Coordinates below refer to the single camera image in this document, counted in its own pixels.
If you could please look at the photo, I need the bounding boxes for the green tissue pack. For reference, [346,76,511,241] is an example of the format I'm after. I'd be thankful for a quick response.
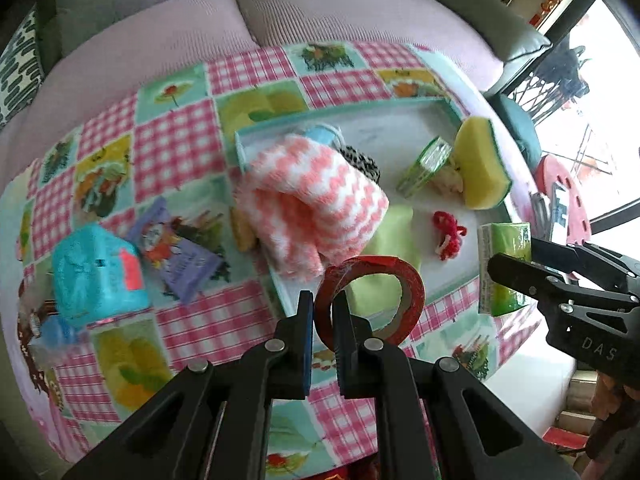
[477,222,532,318]
[396,136,452,198]

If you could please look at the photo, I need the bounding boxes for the red pink yarn scrunchie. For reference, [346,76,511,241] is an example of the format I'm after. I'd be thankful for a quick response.
[432,210,468,261]

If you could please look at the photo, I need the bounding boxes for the yellow green sponge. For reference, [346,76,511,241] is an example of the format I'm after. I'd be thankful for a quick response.
[452,116,512,210]

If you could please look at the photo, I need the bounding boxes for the red tape roll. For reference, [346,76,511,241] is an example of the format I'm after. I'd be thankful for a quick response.
[314,255,425,350]

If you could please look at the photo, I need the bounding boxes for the light green cloth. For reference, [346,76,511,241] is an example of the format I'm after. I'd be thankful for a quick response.
[346,205,421,316]

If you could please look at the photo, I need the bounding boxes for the purple cartoon packet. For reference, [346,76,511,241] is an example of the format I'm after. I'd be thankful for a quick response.
[127,197,221,304]

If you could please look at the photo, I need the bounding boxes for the leopard print scrunchie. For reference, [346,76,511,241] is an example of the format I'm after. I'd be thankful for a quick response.
[338,145,381,183]

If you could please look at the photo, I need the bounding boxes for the pink white fluffy towel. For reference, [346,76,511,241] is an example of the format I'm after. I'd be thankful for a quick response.
[235,134,390,280]

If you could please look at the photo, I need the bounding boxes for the light blue face mask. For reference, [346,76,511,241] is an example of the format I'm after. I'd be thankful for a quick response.
[303,124,345,150]

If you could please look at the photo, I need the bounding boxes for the pink satin scrunchie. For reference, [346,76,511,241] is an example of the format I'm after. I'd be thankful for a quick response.
[431,162,464,196]

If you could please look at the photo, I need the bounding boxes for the round orange tin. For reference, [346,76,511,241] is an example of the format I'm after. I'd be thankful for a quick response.
[230,207,257,252]

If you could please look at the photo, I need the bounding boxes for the red plastic stool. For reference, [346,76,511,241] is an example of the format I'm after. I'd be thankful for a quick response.
[535,154,591,244]

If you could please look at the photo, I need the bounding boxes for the teal shallow tray box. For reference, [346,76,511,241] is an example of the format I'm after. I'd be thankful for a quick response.
[235,98,510,316]

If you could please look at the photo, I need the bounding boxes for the clear box with blue item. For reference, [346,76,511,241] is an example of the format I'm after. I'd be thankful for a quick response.
[19,278,91,369]

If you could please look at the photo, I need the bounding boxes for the teal house-shaped toy box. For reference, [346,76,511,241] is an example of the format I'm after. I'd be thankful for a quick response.
[52,223,150,330]

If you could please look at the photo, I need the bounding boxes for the checkered picture tablecloth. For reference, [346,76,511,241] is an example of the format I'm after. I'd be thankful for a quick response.
[1,42,489,463]

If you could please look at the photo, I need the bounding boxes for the black white patterned cushion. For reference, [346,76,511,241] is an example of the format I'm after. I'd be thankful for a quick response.
[0,9,44,128]

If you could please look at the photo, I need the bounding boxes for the grey sofa with pink seat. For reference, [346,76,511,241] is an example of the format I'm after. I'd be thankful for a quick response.
[1,0,550,181]

